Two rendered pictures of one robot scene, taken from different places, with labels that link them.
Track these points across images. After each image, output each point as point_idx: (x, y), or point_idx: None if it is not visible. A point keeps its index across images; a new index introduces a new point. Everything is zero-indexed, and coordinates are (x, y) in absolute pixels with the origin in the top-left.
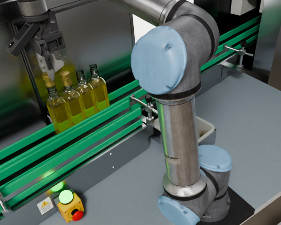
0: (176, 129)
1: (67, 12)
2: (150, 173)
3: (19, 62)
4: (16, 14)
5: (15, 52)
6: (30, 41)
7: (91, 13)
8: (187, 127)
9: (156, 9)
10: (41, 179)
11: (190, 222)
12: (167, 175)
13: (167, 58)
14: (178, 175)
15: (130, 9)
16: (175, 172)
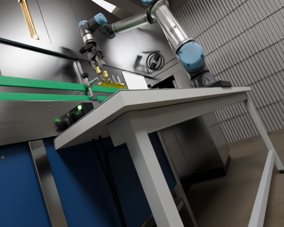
0: (168, 13)
1: (98, 65)
2: None
3: (79, 78)
4: (78, 56)
5: (84, 47)
6: (88, 55)
7: (108, 70)
8: (171, 13)
9: (141, 13)
10: (108, 96)
11: (199, 46)
12: (176, 47)
13: None
14: (180, 34)
15: (131, 21)
16: (178, 33)
